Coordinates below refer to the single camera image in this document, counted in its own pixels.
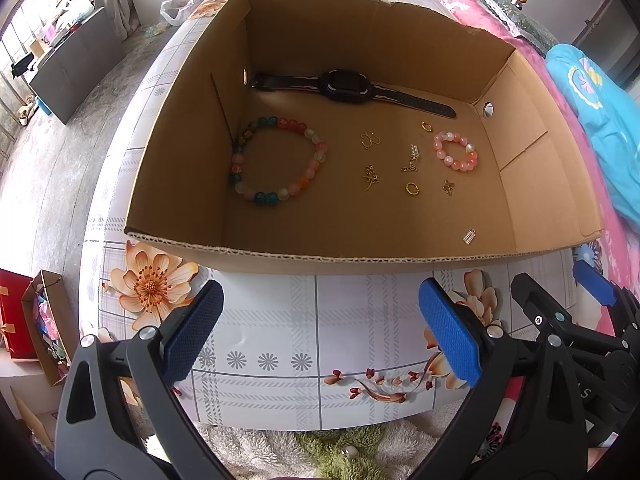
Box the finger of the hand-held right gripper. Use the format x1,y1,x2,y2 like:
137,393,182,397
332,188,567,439
572,260,640,333
510,272,633,356

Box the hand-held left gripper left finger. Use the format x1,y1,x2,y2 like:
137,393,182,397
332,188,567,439
54,280,226,480

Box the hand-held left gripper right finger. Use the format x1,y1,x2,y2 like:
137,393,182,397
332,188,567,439
415,277,588,480

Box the brown cardboard box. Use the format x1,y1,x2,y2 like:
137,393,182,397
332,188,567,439
124,0,606,277

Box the multicolour bead bracelet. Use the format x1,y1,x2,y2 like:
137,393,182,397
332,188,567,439
229,115,332,207

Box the small pink bead bracelet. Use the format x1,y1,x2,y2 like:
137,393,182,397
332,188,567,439
431,130,479,173

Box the black wrist watch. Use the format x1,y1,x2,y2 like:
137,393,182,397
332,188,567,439
250,69,458,120

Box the brown paper bag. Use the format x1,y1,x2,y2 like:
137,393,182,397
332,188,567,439
21,270,81,386

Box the white and green fluffy garment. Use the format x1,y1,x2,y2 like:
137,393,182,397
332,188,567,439
200,400,481,480

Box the light blue striped garment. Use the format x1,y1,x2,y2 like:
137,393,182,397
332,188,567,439
545,44,640,233

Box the red gift bag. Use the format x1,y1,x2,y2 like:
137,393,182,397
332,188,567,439
0,268,38,361

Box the grey door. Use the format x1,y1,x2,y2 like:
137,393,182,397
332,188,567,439
575,0,640,91

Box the grey lace cloth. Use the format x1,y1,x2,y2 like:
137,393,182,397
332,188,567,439
470,0,561,46

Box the beige slippers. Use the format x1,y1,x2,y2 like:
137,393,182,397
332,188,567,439
15,95,38,126

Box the grey cabinet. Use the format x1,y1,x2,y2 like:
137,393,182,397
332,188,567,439
27,7,123,125

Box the white plastic bag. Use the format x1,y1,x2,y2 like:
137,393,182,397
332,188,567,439
160,0,215,27

